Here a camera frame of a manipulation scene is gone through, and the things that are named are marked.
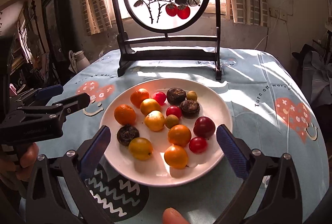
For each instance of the red cherry tomato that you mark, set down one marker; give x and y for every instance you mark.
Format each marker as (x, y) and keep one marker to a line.
(173, 111)
(159, 98)
(198, 145)

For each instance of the person's left hand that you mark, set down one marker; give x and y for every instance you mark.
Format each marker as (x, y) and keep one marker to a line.
(29, 155)

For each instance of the white jug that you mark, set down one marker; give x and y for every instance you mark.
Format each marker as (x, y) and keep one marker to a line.
(79, 60)

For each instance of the person's right hand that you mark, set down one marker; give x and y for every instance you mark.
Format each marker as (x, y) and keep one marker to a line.
(175, 217)

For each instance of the dark red plum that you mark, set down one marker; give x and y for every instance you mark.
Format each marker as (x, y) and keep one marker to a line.
(204, 127)

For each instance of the printed light blue tablecloth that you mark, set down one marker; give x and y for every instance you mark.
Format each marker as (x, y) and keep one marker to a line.
(259, 84)

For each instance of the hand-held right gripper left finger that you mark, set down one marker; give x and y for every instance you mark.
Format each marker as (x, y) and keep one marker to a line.
(96, 151)

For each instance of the yellow round fruit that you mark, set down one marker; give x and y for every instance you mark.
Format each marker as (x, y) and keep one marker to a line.
(154, 120)
(150, 106)
(140, 148)

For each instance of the pile of grey-blue clothes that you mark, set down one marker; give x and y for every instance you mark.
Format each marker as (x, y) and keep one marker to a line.
(316, 76)

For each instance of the mandarin orange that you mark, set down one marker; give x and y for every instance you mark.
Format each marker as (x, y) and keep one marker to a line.
(140, 97)
(125, 114)

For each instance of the dark brown round fruit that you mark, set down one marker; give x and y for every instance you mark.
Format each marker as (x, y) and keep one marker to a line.
(189, 108)
(127, 135)
(176, 95)

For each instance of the dark framed picture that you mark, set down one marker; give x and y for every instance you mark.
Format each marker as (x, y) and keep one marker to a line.
(55, 19)

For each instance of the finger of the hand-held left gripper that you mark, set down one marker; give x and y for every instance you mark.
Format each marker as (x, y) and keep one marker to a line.
(49, 92)
(75, 103)

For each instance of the white plate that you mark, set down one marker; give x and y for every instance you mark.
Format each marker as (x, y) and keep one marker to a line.
(207, 99)

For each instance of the small orange round fruit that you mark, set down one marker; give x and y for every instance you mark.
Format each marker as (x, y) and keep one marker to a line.
(176, 156)
(179, 135)

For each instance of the round painted table screen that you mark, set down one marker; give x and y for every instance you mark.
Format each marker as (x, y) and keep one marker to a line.
(168, 54)

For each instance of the white wall socket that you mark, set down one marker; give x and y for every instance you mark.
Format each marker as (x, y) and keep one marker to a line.
(277, 13)

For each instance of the small green-yellow fruit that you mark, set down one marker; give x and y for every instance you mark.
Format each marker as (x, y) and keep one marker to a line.
(171, 121)
(191, 95)

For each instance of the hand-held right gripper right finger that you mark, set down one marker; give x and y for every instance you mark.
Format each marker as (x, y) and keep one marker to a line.
(230, 151)

